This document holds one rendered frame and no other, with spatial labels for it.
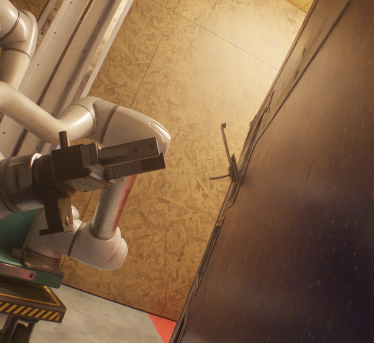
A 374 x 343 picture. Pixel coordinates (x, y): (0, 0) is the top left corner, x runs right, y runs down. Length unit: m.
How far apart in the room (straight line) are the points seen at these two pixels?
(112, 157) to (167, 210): 2.55
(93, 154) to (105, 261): 1.02
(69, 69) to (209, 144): 1.75
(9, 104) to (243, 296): 0.62
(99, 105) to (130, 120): 0.10
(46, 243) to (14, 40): 0.77
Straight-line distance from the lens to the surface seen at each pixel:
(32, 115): 0.79
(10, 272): 1.50
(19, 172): 0.57
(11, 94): 0.73
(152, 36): 3.23
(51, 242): 1.50
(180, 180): 3.05
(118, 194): 1.21
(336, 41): 0.20
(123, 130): 1.04
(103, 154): 0.49
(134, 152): 0.50
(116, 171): 0.61
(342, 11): 0.22
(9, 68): 1.28
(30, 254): 1.54
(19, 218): 1.61
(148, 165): 0.60
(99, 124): 1.05
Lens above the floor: 0.80
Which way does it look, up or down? 10 degrees up
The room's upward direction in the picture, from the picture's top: 22 degrees clockwise
